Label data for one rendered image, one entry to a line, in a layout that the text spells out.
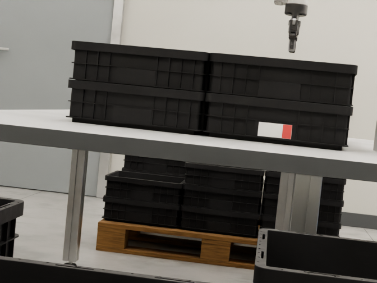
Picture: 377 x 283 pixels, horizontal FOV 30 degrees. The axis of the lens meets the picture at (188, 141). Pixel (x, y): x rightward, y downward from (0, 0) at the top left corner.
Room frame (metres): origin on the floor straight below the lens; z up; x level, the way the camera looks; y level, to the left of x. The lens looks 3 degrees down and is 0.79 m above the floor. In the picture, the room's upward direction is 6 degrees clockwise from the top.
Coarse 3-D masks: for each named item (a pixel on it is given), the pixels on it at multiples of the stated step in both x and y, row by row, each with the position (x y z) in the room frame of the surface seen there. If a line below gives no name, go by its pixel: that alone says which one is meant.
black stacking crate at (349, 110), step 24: (216, 96) 1.93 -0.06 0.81; (240, 96) 1.91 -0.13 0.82; (216, 120) 1.94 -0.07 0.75; (240, 120) 1.92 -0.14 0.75; (264, 120) 1.91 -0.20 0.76; (288, 120) 1.90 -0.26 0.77; (312, 120) 1.89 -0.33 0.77; (336, 120) 1.88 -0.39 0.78; (288, 144) 1.91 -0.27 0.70; (312, 144) 1.90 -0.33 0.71; (336, 144) 1.88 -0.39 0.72
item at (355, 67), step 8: (216, 56) 1.93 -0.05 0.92; (224, 56) 1.92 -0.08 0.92; (232, 56) 1.92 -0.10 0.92; (240, 56) 1.92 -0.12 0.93; (248, 56) 1.91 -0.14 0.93; (256, 56) 1.91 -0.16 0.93; (248, 64) 1.91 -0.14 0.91; (256, 64) 1.91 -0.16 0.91; (264, 64) 1.90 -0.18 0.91; (272, 64) 1.90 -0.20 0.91; (280, 64) 1.90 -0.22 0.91; (288, 64) 1.89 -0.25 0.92; (296, 64) 1.89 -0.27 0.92; (304, 64) 1.89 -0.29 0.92; (312, 64) 1.88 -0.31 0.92; (320, 64) 1.88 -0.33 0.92; (328, 64) 1.87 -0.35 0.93; (336, 64) 1.87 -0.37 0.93; (344, 64) 1.87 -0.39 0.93; (344, 72) 1.87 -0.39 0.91; (352, 72) 1.86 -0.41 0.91
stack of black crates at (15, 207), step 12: (0, 204) 1.21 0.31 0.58; (12, 204) 1.16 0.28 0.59; (0, 216) 1.10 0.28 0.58; (12, 216) 1.15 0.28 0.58; (0, 228) 1.11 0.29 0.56; (12, 228) 1.18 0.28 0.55; (0, 240) 1.13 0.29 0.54; (12, 240) 1.18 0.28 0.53; (0, 252) 1.14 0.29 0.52; (12, 252) 1.18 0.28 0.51
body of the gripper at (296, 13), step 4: (288, 4) 2.35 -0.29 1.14; (292, 4) 2.34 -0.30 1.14; (296, 4) 2.34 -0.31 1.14; (300, 4) 2.34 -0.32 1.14; (288, 8) 2.35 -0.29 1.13; (292, 8) 2.34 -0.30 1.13; (296, 8) 2.34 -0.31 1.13; (300, 8) 2.34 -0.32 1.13; (304, 8) 2.35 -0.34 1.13; (284, 12) 2.37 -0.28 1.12; (288, 12) 2.35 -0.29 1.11; (292, 12) 2.34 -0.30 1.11; (296, 12) 2.34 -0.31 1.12; (300, 12) 2.34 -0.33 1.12; (304, 12) 2.35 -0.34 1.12; (292, 16) 2.34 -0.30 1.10; (296, 16) 2.34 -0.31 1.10; (300, 16) 2.39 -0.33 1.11; (304, 16) 2.38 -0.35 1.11
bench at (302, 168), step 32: (0, 128) 1.59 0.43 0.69; (32, 128) 1.58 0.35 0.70; (64, 128) 1.65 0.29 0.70; (96, 128) 1.80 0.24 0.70; (128, 128) 1.97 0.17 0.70; (192, 160) 1.54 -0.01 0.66; (224, 160) 1.53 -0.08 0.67; (256, 160) 1.52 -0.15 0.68; (288, 160) 1.51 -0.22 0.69; (320, 160) 1.51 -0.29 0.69; (352, 160) 1.52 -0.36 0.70; (288, 192) 2.99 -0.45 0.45; (320, 192) 1.56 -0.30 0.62; (288, 224) 2.99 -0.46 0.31; (64, 256) 3.09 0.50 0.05
